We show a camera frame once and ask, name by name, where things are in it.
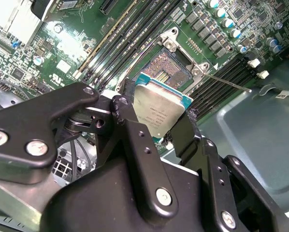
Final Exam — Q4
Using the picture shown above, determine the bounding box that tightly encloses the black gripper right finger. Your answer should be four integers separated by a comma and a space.
170, 111, 289, 232

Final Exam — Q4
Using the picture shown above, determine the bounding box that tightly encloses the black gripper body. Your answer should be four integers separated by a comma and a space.
39, 157, 209, 232

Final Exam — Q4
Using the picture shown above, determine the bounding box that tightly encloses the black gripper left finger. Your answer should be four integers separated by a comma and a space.
0, 80, 179, 222

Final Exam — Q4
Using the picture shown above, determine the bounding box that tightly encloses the silver-topped green CPU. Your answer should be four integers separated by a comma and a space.
131, 72, 193, 145

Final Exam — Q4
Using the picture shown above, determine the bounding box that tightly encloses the wire locking lever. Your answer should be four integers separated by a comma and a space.
202, 72, 253, 93

